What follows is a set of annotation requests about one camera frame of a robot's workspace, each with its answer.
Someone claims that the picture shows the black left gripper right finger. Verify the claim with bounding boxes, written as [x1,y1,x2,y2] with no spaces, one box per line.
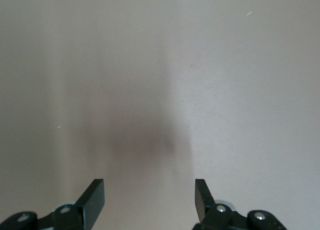
[194,179,287,230]

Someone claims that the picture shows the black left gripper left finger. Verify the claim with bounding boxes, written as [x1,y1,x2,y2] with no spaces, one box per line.
[0,179,105,230]

